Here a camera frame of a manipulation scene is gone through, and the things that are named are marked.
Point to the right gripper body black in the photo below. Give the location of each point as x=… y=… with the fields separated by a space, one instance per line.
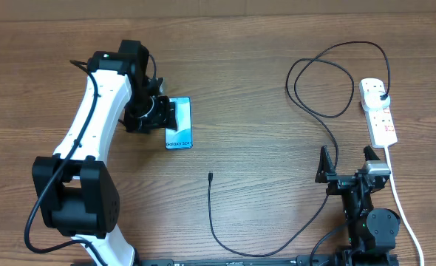
x=340 y=182

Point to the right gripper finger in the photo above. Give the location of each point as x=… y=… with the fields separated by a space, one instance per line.
x=369 y=154
x=326 y=169

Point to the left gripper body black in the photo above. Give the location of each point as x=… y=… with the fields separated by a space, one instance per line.
x=144 y=111

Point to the Galaxy smartphone blue screen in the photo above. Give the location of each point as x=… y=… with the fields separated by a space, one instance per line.
x=181 y=137

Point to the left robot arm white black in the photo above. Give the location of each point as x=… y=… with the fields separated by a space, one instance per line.
x=78 y=202

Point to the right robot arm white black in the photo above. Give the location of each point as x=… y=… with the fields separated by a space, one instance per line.
x=371 y=231

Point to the white charger plug adapter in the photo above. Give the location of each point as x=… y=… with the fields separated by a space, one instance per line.
x=373 y=101

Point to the white power strip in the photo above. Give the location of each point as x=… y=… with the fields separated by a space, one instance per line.
x=380 y=123

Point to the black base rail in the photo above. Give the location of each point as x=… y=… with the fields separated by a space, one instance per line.
x=302 y=260

